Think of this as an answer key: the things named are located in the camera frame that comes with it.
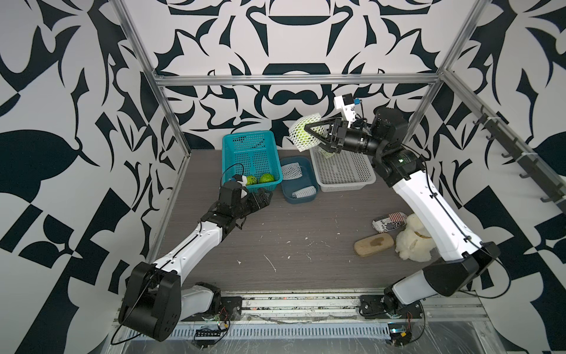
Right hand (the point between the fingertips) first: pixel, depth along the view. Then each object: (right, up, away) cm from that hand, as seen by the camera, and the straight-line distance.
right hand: (307, 132), depth 56 cm
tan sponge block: (+28, -37, +29) cm, 55 cm away
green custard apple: (-14, -13, +45) cm, 49 cm away
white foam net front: (+3, -19, +40) cm, 45 cm away
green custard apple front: (-21, -14, +43) cm, 49 cm away
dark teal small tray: (+7, -13, +52) cm, 54 cm away
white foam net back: (-2, -10, +49) cm, 50 cm away
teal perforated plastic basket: (-23, 0, +63) cm, 67 cm away
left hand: (-14, -18, +28) cm, 36 cm away
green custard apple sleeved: (+16, -1, +57) cm, 59 cm away
